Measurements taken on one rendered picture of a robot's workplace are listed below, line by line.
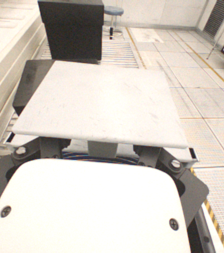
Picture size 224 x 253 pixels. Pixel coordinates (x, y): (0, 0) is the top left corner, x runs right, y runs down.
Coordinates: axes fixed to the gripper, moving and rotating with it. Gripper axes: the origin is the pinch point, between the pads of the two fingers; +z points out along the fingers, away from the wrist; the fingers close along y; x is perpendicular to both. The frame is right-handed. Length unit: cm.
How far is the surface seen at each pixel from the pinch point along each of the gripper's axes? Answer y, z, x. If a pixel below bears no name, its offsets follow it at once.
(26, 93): -25.7, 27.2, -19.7
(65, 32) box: -24, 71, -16
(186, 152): 10.5, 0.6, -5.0
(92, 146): -1.1, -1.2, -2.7
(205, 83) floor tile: 140, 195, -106
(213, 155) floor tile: 101, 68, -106
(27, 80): -28.5, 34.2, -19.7
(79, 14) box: -17, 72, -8
